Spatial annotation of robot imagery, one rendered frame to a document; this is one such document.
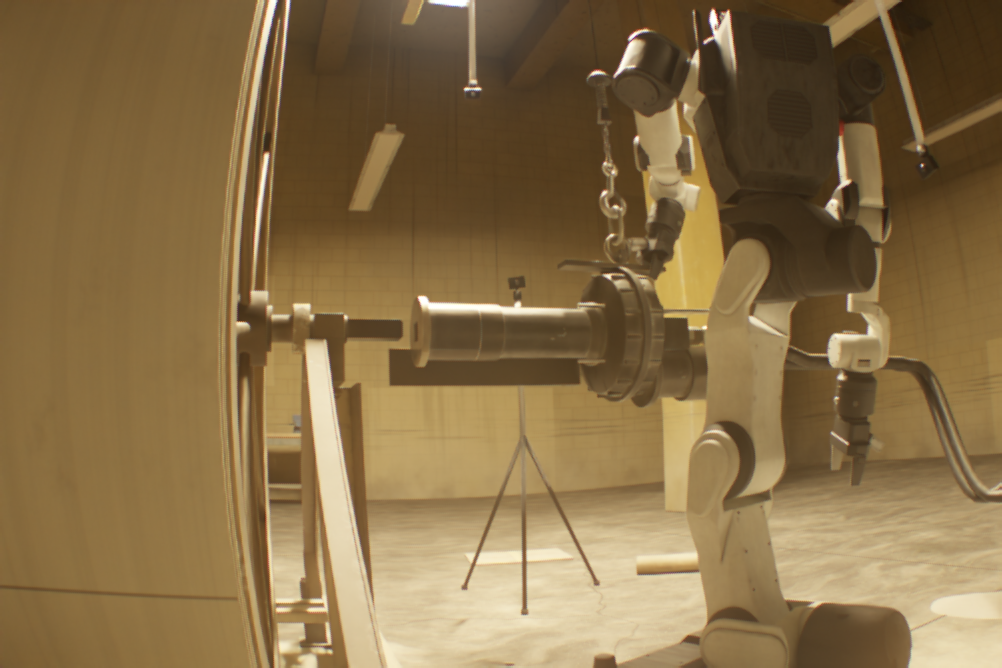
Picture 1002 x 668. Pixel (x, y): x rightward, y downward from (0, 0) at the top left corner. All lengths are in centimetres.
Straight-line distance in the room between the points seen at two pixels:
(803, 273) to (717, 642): 66
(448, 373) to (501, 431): 836
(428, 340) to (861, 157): 93
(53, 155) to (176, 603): 44
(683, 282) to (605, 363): 464
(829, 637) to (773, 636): 10
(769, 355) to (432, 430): 854
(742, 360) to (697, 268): 503
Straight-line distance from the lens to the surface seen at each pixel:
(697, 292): 620
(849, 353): 137
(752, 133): 118
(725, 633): 127
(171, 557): 67
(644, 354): 148
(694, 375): 163
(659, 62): 131
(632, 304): 150
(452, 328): 142
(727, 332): 124
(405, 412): 958
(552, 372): 162
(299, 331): 139
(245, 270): 132
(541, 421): 1010
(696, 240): 634
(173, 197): 62
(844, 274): 115
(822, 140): 123
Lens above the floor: 68
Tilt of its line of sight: 9 degrees up
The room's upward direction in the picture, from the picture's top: 2 degrees counter-clockwise
